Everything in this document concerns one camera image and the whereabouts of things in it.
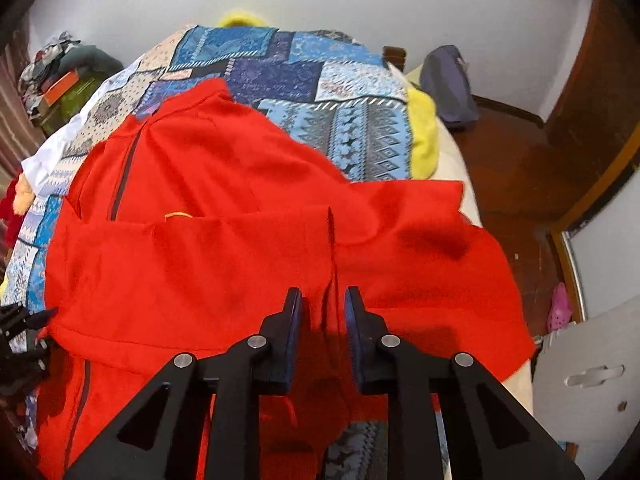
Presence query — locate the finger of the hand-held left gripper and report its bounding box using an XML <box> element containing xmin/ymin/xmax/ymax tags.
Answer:
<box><xmin>20</xmin><ymin>307</ymin><xmax>58</xmax><ymax>332</ymax></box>
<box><xmin>17</xmin><ymin>336</ymin><xmax>55</xmax><ymax>363</ymax></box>

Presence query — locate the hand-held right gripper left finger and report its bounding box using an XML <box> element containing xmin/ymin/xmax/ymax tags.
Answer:
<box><xmin>64</xmin><ymin>287</ymin><xmax>303</xmax><ymax>480</ymax></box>

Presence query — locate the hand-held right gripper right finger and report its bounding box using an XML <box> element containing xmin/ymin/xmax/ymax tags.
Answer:
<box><xmin>344</xmin><ymin>286</ymin><xmax>587</xmax><ymax>480</ymax></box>

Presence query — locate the red jacket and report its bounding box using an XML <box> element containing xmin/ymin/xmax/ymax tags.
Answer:
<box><xmin>37</xmin><ymin>77</ymin><xmax>536</xmax><ymax>480</ymax></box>

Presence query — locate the pile of clothes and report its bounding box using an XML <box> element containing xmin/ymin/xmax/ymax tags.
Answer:
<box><xmin>17</xmin><ymin>32</ymin><xmax>123</xmax><ymax>111</ymax></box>

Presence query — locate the red plush toy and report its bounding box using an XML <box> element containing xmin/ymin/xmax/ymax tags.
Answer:
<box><xmin>0</xmin><ymin>170</ymin><xmax>36</xmax><ymax>251</ymax></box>

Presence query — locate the white cloth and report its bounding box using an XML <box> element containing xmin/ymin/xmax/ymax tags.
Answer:
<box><xmin>22</xmin><ymin>67</ymin><xmax>131</xmax><ymax>181</ymax></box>

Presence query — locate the pink shoe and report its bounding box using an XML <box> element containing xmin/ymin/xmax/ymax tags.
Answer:
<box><xmin>546</xmin><ymin>282</ymin><xmax>572</xmax><ymax>333</ymax></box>

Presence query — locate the pink curtain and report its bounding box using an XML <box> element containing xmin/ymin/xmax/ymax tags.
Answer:
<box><xmin>0</xmin><ymin>25</ymin><xmax>32</xmax><ymax>171</ymax></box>

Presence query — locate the cream mattress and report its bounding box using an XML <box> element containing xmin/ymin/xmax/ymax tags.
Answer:
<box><xmin>390</xmin><ymin>60</ymin><xmax>533</xmax><ymax>406</ymax></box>

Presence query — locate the green box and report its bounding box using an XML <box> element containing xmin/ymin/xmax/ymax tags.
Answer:
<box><xmin>37</xmin><ymin>77</ymin><xmax>108</xmax><ymax>136</ymax></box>

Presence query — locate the yellow fuzzy blanket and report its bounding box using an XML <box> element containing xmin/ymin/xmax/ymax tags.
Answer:
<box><xmin>217</xmin><ymin>7</ymin><xmax>442</xmax><ymax>179</ymax></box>

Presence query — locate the orange box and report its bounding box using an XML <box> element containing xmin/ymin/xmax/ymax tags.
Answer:
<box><xmin>42</xmin><ymin>71</ymin><xmax>81</xmax><ymax>106</ymax></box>

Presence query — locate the white cardboard board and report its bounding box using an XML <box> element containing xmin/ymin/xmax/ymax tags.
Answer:
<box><xmin>530</xmin><ymin>295</ymin><xmax>640</xmax><ymax>480</ymax></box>

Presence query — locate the blue patchwork blanket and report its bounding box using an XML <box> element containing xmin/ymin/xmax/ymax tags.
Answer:
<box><xmin>0</xmin><ymin>24</ymin><xmax>416</xmax><ymax>480</ymax></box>

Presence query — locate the grey bag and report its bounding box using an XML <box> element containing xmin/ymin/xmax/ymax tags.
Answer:
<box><xmin>419</xmin><ymin>45</ymin><xmax>480</xmax><ymax>128</ymax></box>

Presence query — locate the wooden door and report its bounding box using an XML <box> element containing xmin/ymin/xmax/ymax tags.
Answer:
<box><xmin>545</xmin><ymin>0</ymin><xmax>640</xmax><ymax>128</ymax></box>

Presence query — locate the wooden door frame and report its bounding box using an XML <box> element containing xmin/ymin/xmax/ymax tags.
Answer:
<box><xmin>550</xmin><ymin>125</ymin><xmax>640</xmax><ymax>323</ymax></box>

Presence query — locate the wooden bed post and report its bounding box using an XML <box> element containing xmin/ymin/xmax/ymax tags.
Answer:
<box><xmin>382</xmin><ymin>46</ymin><xmax>408</xmax><ymax>72</ymax></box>

